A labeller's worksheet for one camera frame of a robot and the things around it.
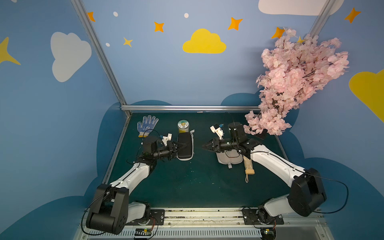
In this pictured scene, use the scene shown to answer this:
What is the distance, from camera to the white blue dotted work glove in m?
1.11

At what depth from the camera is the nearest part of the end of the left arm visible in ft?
2.35

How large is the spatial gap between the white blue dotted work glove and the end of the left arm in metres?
0.42
